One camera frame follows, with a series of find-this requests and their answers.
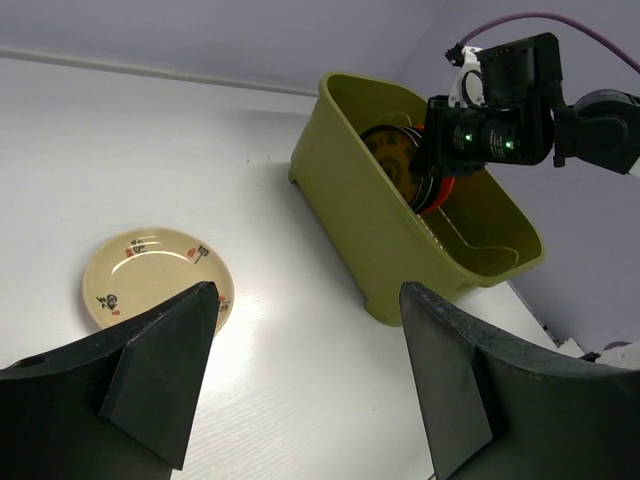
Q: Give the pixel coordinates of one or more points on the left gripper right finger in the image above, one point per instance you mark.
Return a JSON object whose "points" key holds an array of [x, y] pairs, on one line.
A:
{"points": [[496, 406]]}

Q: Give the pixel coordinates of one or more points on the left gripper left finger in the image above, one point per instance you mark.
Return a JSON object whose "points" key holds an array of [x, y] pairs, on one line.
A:
{"points": [[118, 404]]}

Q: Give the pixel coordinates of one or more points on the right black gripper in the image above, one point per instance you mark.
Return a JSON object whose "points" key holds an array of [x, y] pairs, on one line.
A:
{"points": [[522, 83]]}

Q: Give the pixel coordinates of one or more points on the orange plate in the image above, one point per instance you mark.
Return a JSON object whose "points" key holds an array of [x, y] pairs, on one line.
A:
{"points": [[441, 188]]}

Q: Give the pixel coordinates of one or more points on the black plate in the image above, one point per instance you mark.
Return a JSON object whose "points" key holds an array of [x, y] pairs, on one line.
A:
{"points": [[427, 187]]}

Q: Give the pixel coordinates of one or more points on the beige patterned plate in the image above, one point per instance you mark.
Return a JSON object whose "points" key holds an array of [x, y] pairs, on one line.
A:
{"points": [[137, 270]]}

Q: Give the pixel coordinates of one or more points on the yellow patterned plate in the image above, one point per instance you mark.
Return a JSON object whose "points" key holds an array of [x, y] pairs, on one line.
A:
{"points": [[388, 144]]}

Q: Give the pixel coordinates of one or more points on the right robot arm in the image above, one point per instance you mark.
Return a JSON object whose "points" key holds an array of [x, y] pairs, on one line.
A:
{"points": [[602, 130]]}

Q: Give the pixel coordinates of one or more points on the olive green dish rack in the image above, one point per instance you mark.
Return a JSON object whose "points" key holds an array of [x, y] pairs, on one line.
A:
{"points": [[478, 238]]}

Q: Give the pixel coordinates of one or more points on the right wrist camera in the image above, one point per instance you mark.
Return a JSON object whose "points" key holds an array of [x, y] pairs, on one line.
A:
{"points": [[467, 90]]}

